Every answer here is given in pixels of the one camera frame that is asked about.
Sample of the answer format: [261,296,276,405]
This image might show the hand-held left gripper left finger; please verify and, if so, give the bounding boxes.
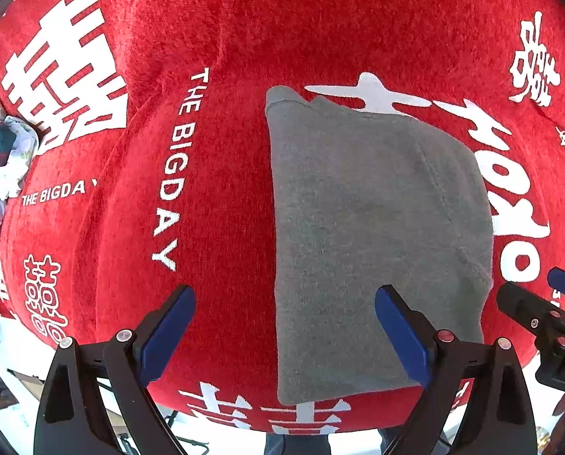
[33,284,197,455]

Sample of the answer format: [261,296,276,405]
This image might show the black cable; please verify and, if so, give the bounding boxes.
[162,410,212,455]

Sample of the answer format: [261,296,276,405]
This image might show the red printed blanket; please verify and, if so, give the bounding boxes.
[0,0,565,437]

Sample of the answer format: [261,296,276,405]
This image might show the grey sweater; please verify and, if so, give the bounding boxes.
[265,85,495,406]

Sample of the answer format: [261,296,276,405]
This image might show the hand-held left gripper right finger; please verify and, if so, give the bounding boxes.
[375,284,539,455]

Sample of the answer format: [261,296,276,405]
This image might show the person's leg in jeans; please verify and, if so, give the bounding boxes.
[264,431,333,455]
[380,429,404,455]

